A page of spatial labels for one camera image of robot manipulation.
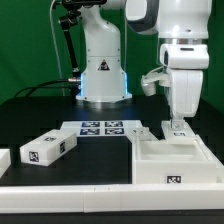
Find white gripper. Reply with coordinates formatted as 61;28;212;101
160;44;209;131

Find white door panel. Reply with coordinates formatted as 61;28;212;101
126;127;157;141
161;121;195;140

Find white cabinet body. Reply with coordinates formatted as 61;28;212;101
132;137;218;184

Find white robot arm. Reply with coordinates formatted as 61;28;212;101
77;0;212;130

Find white cabinet top block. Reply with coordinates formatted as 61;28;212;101
20;129;77;166

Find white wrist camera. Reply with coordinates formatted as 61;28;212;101
141;67;170;96

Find white workspace border frame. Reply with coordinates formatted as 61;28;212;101
0;152;224;213

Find white marker base plate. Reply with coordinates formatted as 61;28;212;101
61;120;142;137

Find black cables on table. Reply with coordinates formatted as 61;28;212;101
13;78;83;98

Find white cable at back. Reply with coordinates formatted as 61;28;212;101
49;0;66;97

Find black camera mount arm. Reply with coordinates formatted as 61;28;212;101
53;0;107;78

